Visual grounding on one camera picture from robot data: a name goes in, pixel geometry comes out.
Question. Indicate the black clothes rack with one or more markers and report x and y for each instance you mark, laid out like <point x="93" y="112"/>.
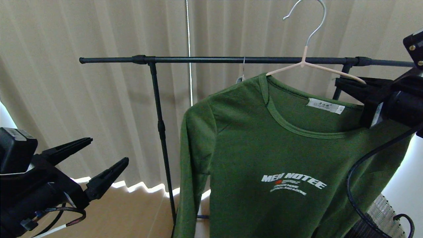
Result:
<point x="198" y="59"/>

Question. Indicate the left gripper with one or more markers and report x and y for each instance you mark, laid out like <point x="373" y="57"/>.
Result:
<point x="36" y="195"/>

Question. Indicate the green garment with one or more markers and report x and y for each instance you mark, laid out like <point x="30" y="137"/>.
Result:
<point x="264" y="148"/>

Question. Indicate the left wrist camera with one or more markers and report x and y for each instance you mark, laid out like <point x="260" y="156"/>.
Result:
<point x="15" y="148"/>

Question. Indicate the beige curtain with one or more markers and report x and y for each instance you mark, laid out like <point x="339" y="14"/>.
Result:
<point x="82" y="99"/>

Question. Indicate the white laundry basket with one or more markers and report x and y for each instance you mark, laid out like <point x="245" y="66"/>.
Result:
<point x="380" y="211"/>

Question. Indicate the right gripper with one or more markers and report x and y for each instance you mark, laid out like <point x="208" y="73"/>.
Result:
<point x="403" y="109"/>

